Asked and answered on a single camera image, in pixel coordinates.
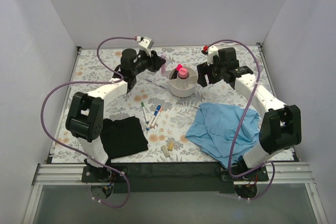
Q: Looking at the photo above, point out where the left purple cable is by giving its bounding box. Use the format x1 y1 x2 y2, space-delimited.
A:
40 35 140 208

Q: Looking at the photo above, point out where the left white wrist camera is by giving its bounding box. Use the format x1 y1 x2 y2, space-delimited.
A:
135 36 154 57

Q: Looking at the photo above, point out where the white round divided organizer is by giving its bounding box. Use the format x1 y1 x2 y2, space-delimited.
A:
168 67 198 98

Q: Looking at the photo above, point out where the yellow small clip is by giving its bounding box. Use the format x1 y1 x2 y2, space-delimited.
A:
167 142 174 151

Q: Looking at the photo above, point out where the pink black highlighter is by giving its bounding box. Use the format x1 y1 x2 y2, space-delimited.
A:
170 64 183 80

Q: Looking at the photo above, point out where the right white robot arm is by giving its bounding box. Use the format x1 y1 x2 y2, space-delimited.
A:
197 46 301 181

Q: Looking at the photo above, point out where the floral table mat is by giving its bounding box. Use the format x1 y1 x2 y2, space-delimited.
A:
51 45 295 164

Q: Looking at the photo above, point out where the aluminium front rail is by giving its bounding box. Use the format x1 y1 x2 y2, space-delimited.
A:
33 162 315 185

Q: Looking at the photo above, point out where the beige eraser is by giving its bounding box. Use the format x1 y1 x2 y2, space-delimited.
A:
161 145 170 157

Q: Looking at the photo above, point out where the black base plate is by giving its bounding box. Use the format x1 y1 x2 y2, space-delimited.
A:
81 161 270 195

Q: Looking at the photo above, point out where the orange capped marker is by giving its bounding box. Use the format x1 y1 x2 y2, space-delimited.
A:
151 107 163 128

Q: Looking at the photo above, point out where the light pink highlighter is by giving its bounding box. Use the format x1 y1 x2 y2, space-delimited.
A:
161 54 166 76

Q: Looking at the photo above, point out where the green capped marker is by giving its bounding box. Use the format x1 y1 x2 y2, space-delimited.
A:
141 102 149 124

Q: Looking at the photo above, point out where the black folded cloth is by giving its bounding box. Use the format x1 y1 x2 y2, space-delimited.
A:
100 116 149 159

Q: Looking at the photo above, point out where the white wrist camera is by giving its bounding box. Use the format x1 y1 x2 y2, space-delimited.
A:
202 46 219 66
135 36 154 57

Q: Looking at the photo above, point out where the light blue cloth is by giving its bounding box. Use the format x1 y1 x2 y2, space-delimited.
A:
185 103 260 167

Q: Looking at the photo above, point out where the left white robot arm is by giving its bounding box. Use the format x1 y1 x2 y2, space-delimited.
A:
66 48 166 182

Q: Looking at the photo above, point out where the blue capped marker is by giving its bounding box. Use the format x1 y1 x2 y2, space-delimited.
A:
146 105 161 131

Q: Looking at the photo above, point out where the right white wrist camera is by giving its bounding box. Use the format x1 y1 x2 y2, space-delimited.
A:
202 46 219 66

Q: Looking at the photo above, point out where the purple thin pen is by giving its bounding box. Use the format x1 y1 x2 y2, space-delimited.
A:
144 78 167 90

